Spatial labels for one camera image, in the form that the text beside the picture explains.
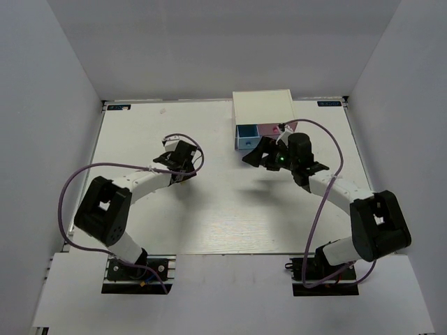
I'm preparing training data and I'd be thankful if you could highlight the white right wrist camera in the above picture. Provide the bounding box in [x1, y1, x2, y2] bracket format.
[276, 124, 294, 144]

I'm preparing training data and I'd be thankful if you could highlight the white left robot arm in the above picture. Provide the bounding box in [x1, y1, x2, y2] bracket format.
[74, 140, 198, 278]

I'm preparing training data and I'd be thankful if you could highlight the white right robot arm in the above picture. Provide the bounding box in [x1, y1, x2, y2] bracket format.
[242, 133, 412, 278]

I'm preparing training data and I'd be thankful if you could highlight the pink drawer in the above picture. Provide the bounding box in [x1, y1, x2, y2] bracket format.
[257, 124, 283, 139]

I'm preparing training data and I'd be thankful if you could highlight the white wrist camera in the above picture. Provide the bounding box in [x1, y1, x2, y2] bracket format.
[276, 124, 294, 144]
[162, 137, 179, 152]

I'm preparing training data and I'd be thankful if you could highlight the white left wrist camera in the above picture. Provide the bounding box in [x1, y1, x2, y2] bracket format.
[162, 137, 179, 152]

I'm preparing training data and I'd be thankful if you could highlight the light blue small drawer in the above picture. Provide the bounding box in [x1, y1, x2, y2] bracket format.
[235, 125, 260, 151]

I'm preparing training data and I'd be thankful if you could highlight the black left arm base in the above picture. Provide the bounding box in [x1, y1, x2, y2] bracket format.
[101, 255, 176, 295]

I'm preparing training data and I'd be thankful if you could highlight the blue table label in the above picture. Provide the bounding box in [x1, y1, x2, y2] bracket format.
[317, 100, 342, 107]
[107, 104, 131, 111]

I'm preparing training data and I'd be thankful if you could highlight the white drawer cabinet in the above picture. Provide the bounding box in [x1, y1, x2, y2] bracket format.
[233, 89, 294, 126]

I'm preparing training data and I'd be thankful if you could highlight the right blue table label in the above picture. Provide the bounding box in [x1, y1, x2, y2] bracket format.
[317, 100, 342, 107]

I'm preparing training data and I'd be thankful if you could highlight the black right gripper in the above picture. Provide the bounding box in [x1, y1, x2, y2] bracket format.
[243, 136, 298, 171]

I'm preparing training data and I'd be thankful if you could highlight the left blue table label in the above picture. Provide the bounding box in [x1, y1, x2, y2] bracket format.
[107, 104, 131, 111]

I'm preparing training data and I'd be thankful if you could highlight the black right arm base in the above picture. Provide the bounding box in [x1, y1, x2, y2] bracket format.
[284, 257, 359, 297]

